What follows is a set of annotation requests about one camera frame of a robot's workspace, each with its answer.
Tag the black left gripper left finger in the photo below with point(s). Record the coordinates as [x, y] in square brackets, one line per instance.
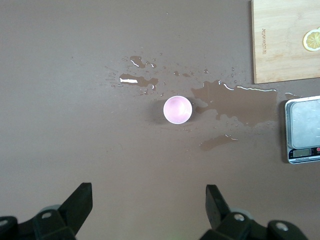
[75, 212]

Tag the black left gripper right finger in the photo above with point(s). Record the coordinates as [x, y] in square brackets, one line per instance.
[220, 220]

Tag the pink plastic cup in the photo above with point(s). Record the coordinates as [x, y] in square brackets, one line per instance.
[177, 110]

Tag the brown table cover mat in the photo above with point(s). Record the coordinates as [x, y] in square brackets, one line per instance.
[75, 100]

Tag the silver digital kitchen scale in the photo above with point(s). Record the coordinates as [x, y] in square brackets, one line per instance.
[305, 120]

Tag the bamboo cutting board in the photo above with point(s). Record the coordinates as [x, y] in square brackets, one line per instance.
[280, 50]

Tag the lemon slice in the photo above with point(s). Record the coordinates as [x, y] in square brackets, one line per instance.
[312, 41]

